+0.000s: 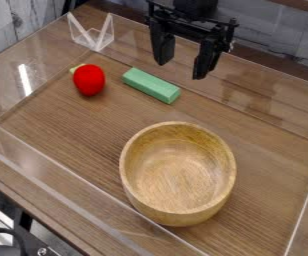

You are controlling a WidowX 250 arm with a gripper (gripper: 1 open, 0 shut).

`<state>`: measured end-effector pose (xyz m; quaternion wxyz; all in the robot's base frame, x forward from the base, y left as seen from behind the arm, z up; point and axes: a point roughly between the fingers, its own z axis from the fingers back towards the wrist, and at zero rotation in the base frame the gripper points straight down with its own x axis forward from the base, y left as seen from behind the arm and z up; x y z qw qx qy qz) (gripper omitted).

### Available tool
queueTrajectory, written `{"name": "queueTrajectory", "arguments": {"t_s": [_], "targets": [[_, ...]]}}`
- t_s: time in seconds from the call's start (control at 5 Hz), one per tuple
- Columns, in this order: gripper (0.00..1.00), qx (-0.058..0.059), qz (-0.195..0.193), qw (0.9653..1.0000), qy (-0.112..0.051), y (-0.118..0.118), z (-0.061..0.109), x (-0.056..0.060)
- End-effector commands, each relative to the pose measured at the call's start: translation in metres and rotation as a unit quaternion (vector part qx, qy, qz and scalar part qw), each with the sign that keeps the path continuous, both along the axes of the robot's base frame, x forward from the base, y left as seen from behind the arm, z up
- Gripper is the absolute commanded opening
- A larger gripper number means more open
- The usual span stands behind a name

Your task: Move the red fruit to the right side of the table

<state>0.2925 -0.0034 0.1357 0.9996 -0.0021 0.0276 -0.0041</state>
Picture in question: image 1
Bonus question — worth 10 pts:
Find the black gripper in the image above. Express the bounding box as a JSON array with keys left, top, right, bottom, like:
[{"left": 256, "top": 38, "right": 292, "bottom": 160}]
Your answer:
[{"left": 146, "top": 0, "right": 240, "bottom": 80}]

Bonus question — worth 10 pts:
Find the red toy strawberry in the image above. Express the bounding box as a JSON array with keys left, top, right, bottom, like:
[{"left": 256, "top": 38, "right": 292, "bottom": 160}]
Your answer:
[{"left": 70, "top": 64, "right": 106, "bottom": 97}]

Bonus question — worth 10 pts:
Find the green rectangular block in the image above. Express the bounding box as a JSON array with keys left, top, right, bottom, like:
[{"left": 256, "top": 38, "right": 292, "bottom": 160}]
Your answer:
[{"left": 122, "top": 68, "right": 181, "bottom": 104}]

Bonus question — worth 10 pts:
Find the wooden bowl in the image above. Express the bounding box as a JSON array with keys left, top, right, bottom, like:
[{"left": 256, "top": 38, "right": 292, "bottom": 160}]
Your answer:
[{"left": 120, "top": 121, "right": 237, "bottom": 227}]

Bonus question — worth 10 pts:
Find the clear acrylic corner bracket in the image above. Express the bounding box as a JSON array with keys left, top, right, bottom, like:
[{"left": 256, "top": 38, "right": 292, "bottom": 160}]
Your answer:
[{"left": 68, "top": 12, "right": 114, "bottom": 52}]

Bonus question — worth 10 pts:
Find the clear acrylic tray wall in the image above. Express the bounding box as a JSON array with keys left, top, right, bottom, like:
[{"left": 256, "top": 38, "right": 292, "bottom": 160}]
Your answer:
[{"left": 0, "top": 18, "right": 308, "bottom": 256}]

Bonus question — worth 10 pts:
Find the black table leg bracket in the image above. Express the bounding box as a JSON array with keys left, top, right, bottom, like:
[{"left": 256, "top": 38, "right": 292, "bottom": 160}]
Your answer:
[{"left": 13, "top": 209, "right": 73, "bottom": 256}]

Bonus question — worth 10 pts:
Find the black cable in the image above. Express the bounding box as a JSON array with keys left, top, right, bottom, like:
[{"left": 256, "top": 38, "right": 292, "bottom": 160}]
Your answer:
[{"left": 0, "top": 227, "right": 30, "bottom": 256}]

